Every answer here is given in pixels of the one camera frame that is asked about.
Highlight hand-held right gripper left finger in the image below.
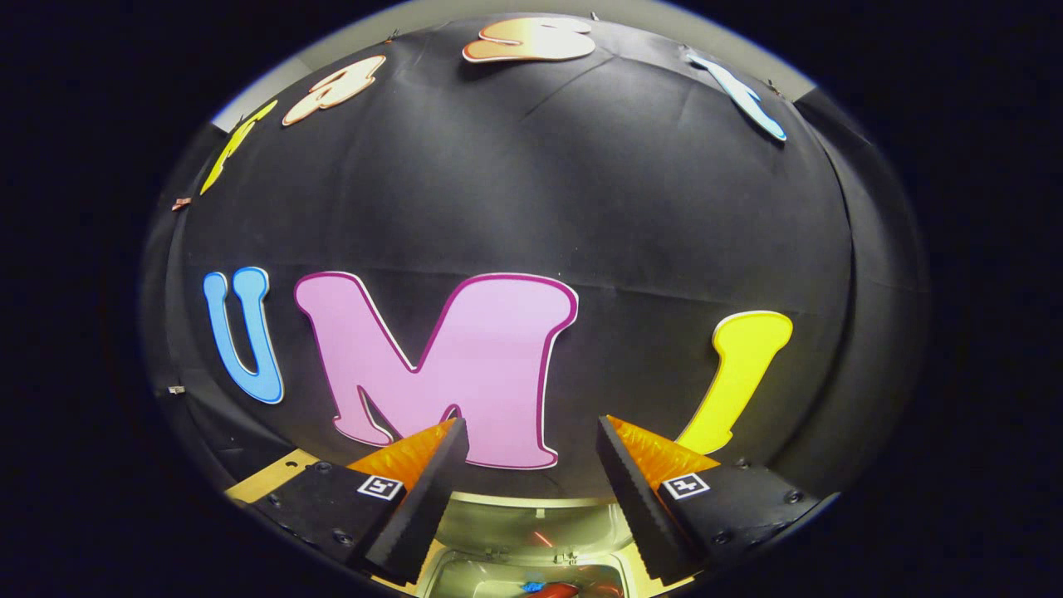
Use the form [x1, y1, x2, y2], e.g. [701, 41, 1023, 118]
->
[249, 417, 471, 586]

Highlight wooden desktop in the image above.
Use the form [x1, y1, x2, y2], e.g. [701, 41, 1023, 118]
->
[224, 448, 321, 505]

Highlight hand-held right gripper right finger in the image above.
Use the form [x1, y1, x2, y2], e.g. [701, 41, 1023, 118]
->
[595, 414, 824, 583]

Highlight green desktop garbage bin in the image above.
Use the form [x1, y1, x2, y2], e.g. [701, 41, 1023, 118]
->
[370, 490, 694, 598]

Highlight black backdrop cloth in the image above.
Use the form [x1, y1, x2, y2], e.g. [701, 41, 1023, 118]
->
[140, 12, 929, 507]

